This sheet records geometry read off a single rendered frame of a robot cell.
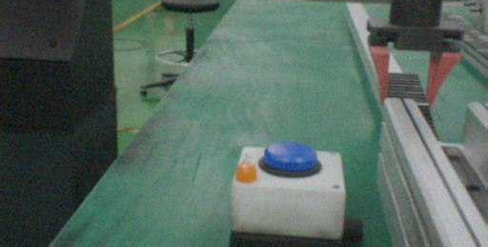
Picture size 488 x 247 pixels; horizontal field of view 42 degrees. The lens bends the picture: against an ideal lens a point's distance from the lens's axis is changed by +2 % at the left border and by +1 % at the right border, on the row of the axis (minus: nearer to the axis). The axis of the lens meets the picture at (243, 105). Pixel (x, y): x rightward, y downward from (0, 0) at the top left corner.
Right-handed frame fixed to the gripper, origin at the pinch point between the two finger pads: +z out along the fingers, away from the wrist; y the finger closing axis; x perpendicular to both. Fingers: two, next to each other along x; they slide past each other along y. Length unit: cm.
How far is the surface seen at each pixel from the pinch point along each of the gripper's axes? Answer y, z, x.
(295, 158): -12.7, -4.0, -32.7
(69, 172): -39.6, 9.0, -7.1
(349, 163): -7.3, 3.3, -13.9
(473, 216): -3.1, -5.2, -42.8
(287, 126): -14.0, 3.2, -2.9
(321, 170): -10.8, -2.7, -31.3
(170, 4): -89, 27, 282
